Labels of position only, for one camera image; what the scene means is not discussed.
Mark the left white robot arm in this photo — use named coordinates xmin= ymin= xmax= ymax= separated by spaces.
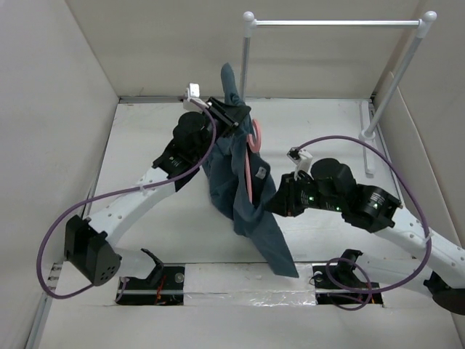
xmin=65 ymin=97 xmax=251 ymax=289

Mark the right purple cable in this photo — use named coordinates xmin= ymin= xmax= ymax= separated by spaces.
xmin=288 ymin=135 xmax=433 ymax=310

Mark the pink plastic hanger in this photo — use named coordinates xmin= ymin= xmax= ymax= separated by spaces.
xmin=243 ymin=118 xmax=264 ymax=201

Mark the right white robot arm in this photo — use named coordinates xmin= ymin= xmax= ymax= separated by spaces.
xmin=265 ymin=159 xmax=464 ymax=315

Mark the white metal clothes rack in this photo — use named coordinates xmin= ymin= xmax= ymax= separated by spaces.
xmin=238 ymin=10 xmax=437 ymax=178

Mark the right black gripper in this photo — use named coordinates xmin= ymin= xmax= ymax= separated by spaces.
xmin=262 ymin=171 xmax=343 ymax=217

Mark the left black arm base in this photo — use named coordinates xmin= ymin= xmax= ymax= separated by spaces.
xmin=115 ymin=249 xmax=185 ymax=306

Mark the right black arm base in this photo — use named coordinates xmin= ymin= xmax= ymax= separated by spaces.
xmin=309 ymin=249 xmax=384 ymax=310

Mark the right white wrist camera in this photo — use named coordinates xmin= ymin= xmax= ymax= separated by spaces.
xmin=287 ymin=147 xmax=313 ymax=180

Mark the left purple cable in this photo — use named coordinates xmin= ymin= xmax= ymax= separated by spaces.
xmin=36 ymin=97 xmax=219 ymax=302

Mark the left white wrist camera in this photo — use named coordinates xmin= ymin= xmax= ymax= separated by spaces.
xmin=182 ymin=82 xmax=208 ymax=111

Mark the purple cable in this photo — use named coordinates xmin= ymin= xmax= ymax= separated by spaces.
xmin=288 ymin=135 xmax=433 ymax=310
xmin=36 ymin=97 xmax=219 ymax=302

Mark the teal t shirt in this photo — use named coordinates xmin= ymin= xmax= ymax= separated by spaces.
xmin=201 ymin=62 xmax=300 ymax=279

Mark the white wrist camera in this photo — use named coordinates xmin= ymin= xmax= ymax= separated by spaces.
xmin=182 ymin=82 xmax=208 ymax=111
xmin=287 ymin=147 xmax=313 ymax=180

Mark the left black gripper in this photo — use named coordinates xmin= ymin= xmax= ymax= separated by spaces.
xmin=192 ymin=98 xmax=249 ymax=163

